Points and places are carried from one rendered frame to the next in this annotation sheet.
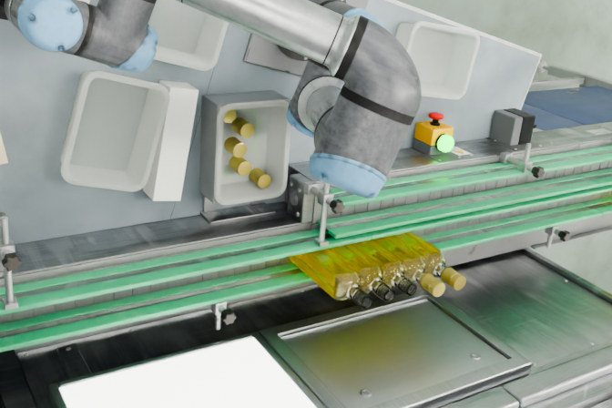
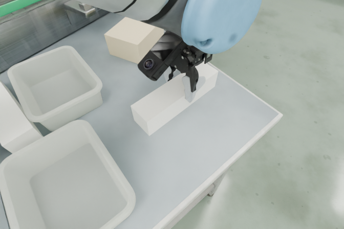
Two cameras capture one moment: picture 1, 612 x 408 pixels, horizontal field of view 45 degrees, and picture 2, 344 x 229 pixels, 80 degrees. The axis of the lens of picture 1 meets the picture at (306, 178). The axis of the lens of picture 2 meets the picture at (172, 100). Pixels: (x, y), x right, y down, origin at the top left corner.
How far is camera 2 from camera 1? 1.11 m
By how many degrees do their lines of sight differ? 61
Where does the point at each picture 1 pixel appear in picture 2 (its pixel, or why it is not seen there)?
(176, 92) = (24, 129)
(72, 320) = not seen: outside the picture
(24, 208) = (76, 46)
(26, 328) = not seen: outside the picture
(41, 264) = (48, 10)
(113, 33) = not seen: outside the picture
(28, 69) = (130, 83)
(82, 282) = not seen: outside the picture
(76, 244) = (34, 38)
